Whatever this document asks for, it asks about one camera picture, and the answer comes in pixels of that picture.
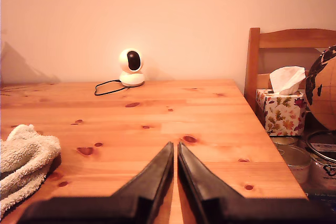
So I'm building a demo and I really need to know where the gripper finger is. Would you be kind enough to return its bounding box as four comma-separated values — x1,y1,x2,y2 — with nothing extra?
177,142,245,224
111,141,175,224

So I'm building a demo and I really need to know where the cream fluffy tea towel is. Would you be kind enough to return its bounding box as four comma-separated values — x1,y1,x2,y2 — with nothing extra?
0,124,61,214

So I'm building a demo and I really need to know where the leaf print tissue box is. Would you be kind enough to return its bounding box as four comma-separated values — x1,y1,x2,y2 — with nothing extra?
256,88,307,137

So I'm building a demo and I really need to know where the clear plastic tub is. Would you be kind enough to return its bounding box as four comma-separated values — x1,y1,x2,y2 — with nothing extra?
309,155,336,190

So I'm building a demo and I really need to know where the metal rimmed round lid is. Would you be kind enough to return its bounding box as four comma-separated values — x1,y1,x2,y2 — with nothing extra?
305,129,336,164

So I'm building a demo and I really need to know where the white tissue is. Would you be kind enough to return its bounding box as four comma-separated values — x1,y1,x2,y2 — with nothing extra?
269,66,307,95

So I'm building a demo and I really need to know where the wooden chair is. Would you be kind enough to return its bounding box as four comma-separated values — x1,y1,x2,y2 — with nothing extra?
244,27,336,121

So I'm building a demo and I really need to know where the cork globe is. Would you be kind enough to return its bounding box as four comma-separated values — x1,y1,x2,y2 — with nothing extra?
305,45,336,130

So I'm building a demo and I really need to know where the black camera cable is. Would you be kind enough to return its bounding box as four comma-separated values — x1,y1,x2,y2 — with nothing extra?
94,79,127,96

